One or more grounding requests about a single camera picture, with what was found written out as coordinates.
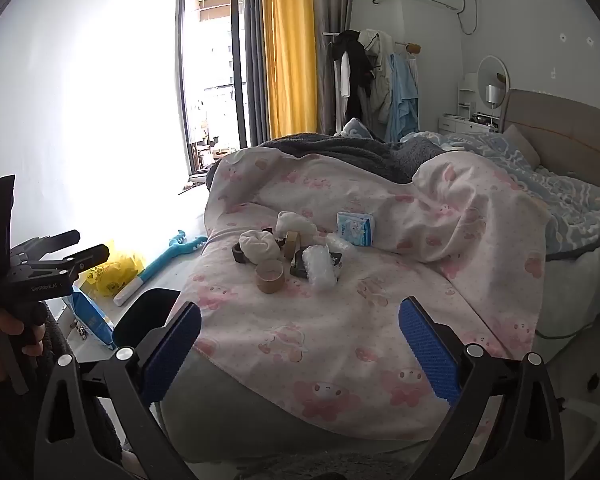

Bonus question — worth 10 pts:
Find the grey cable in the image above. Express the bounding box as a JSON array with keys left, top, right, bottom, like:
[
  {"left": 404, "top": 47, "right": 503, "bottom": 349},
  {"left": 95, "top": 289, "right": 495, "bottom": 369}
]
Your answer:
[{"left": 537, "top": 310, "right": 600, "bottom": 341}]

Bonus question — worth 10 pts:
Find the yellow curtain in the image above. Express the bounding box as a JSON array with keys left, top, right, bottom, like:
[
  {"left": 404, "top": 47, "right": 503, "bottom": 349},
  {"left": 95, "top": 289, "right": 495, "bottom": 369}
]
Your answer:
[{"left": 262, "top": 0, "right": 318, "bottom": 141}]

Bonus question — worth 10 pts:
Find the white desktop shelf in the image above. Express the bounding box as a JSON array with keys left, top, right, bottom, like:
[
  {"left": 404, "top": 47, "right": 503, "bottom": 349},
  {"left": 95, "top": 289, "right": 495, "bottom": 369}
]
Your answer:
[{"left": 457, "top": 72, "right": 481, "bottom": 118}]

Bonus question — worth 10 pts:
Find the bubble wrap piece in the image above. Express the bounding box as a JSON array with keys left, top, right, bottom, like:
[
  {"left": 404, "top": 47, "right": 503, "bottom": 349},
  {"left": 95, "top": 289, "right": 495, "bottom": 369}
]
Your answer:
[{"left": 301, "top": 244, "right": 342, "bottom": 292}]

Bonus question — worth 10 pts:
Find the blue packet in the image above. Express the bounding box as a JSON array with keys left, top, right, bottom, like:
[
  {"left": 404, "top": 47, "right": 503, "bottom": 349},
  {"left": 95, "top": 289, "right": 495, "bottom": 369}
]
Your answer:
[{"left": 62, "top": 287, "right": 117, "bottom": 350}]

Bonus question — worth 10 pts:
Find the dark grey fleece blanket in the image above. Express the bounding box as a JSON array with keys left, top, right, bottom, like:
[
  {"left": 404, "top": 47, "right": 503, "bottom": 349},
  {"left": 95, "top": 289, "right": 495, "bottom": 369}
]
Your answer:
[{"left": 205, "top": 134, "right": 446, "bottom": 191}]

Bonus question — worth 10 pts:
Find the pink printed blanket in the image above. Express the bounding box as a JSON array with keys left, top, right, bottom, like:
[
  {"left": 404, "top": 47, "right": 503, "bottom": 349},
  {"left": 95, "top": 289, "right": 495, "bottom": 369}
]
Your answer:
[{"left": 167, "top": 147, "right": 553, "bottom": 443}]

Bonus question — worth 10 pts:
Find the yellow plastic bag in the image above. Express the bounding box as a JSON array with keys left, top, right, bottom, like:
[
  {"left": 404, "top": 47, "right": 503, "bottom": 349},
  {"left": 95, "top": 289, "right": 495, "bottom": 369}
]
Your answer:
[{"left": 77, "top": 240, "right": 146, "bottom": 296}]

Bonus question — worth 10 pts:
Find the light blue plush toy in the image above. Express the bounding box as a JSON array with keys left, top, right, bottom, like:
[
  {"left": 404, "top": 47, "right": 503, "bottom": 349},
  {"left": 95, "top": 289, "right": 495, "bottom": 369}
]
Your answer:
[{"left": 340, "top": 117, "right": 376, "bottom": 139}]

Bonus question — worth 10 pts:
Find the beige pillow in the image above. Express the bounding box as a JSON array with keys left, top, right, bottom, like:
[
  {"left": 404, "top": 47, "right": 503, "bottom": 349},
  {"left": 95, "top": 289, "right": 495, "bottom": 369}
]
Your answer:
[{"left": 502, "top": 124, "right": 542, "bottom": 168}]

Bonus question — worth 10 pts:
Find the blue patterned quilt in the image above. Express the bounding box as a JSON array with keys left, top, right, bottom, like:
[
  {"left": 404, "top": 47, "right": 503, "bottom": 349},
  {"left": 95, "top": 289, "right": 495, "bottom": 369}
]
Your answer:
[{"left": 400, "top": 130, "right": 600, "bottom": 261}]

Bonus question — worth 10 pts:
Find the grey curtain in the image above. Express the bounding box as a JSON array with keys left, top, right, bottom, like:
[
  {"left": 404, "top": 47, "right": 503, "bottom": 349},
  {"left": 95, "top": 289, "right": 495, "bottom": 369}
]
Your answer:
[
  {"left": 243, "top": 0, "right": 276, "bottom": 148},
  {"left": 310, "top": 0, "right": 356, "bottom": 136}
]

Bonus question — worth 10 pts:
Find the blue plush dinosaur stick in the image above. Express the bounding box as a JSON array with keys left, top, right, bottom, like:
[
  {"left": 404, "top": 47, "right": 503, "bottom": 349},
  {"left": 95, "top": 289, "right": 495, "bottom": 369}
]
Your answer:
[{"left": 112, "top": 230, "right": 208, "bottom": 307}]

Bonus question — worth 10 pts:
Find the clothes rack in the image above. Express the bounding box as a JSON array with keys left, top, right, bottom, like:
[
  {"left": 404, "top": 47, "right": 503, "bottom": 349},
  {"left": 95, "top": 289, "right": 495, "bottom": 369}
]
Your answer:
[{"left": 322, "top": 30, "right": 422, "bottom": 143}]

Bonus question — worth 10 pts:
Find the dark plastic bin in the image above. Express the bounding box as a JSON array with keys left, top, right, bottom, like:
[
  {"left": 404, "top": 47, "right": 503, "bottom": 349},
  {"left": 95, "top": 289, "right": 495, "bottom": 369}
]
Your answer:
[{"left": 113, "top": 287, "right": 182, "bottom": 356}]

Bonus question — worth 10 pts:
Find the cream hanging jacket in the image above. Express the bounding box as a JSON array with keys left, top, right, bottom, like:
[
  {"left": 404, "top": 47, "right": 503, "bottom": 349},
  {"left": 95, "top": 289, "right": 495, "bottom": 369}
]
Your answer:
[{"left": 357, "top": 30, "right": 396, "bottom": 123}]

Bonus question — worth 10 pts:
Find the clear plastic wrapper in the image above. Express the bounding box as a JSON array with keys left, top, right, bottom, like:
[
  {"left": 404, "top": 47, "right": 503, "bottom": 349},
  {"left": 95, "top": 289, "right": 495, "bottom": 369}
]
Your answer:
[{"left": 327, "top": 232, "right": 354, "bottom": 256}]

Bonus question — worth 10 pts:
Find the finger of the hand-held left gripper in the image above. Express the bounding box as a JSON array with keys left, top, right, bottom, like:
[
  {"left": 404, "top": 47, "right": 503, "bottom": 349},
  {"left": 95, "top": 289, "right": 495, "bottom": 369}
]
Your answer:
[
  {"left": 47, "top": 243, "right": 111, "bottom": 274},
  {"left": 30, "top": 230, "right": 81, "bottom": 257}
]

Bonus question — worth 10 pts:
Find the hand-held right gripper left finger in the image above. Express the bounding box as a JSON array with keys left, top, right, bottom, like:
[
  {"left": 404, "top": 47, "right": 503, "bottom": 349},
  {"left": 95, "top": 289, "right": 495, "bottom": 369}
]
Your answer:
[{"left": 32, "top": 301, "right": 203, "bottom": 480}]

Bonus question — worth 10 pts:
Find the white vanity table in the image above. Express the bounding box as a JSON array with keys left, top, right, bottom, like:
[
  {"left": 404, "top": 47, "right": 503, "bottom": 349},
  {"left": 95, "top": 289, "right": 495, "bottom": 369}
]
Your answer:
[{"left": 438, "top": 112, "right": 501, "bottom": 136}]

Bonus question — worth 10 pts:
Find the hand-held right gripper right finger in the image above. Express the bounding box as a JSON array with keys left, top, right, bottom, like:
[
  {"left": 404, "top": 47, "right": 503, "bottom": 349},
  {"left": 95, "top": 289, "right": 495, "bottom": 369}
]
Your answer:
[{"left": 397, "top": 296, "right": 566, "bottom": 480}]

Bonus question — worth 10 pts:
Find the blue white tissue pack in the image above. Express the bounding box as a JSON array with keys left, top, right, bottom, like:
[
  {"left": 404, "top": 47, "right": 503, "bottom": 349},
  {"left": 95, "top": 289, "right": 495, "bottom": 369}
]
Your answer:
[{"left": 336, "top": 211, "right": 376, "bottom": 247}]

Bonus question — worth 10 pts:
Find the round mirror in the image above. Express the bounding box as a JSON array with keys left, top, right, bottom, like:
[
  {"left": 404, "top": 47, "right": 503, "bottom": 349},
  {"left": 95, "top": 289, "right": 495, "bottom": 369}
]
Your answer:
[{"left": 476, "top": 55, "right": 515, "bottom": 126}]

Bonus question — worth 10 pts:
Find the black hanging garment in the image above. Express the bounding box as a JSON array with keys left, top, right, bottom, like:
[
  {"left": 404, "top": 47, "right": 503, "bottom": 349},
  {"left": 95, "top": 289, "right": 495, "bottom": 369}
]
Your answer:
[{"left": 332, "top": 30, "right": 376, "bottom": 121}]

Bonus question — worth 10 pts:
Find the glass balcony door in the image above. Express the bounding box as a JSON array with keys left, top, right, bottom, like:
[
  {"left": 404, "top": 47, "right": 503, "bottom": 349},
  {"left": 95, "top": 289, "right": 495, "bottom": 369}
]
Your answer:
[{"left": 177, "top": 0, "right": 248, "bottom": 181}]

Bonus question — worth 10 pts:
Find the white hanging shirt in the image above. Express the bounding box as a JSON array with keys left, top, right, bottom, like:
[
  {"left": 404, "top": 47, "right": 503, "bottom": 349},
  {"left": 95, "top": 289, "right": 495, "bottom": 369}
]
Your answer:
[{"left": 337, "top": 52, "right": 354, "bottom": 99}]

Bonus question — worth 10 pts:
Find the beige padded headboard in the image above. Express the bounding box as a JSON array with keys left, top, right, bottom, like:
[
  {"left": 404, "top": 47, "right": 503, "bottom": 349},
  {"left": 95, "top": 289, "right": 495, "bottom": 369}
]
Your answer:
[{"left": 500, "top": 88, "right": 600, "bottom": 196}]

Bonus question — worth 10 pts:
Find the white crumpled sock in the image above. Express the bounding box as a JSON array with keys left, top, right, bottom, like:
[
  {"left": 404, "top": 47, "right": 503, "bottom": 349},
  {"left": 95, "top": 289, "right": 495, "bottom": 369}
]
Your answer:
[{"left": 240, "top": 229, "right": 284, "bottom": 263}]

